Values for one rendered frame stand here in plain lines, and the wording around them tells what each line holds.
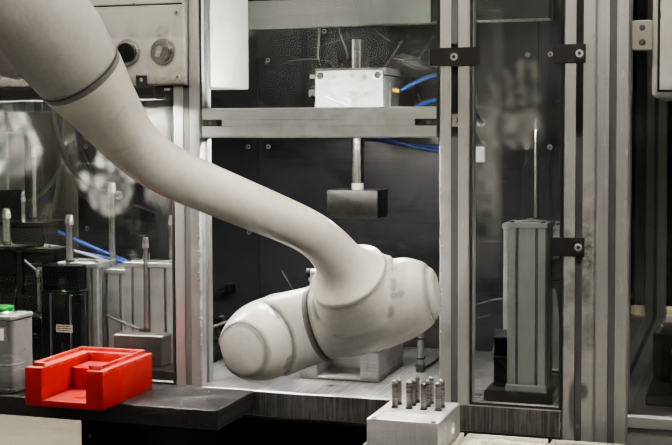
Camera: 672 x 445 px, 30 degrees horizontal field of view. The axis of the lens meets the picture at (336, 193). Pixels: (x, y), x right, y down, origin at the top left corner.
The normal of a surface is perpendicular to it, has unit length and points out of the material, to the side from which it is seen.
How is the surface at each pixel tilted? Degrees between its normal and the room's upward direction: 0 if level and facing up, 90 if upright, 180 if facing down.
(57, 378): 91
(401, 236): 90
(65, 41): 108
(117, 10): 90
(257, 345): 89
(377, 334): 125
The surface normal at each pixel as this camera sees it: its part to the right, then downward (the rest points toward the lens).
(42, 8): 0.50, 0.20
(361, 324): -0.07, 0.55
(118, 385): 0.95, 0.01
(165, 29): -0.31, 0.05
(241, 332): -0.42, -0.13
